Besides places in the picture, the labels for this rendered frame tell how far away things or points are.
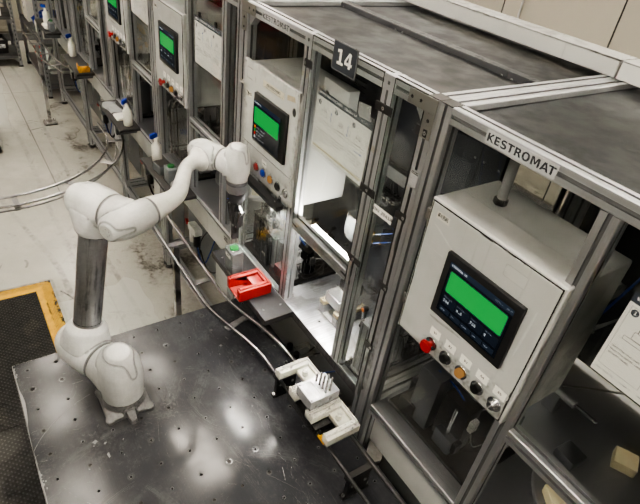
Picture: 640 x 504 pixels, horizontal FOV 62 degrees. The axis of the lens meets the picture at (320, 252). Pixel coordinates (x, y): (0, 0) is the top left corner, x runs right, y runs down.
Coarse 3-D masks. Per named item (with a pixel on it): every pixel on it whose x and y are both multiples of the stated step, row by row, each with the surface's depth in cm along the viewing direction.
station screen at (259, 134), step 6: (258, 102) 204; (258, 108) 205; (264, 108) 201; (270, 114) 198; (276, 120) 195; (252, 126) 213; (258, 126) 208; (252, 132) 214; (258, 132) 210; (264, 132) 205; (258, 138) 211; (264, 138) 206; (270, 138) 202; (264, 144) 208; (270, 144) 204; (276, 144) 200; (270, 150) 205; (276, 150) 201; (276, 156) 202
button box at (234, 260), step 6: (228, 246) 241; (228, 252) 239; (234, 252) 238; (240, 252) 239; (228, 258) 241; (234, 258) 238; (240, 258) 240; (228, 264) 243; (234, 264) 240; (240, 264) 242; (228, 270) 245; (234, 270) 242; (240, 270) 244
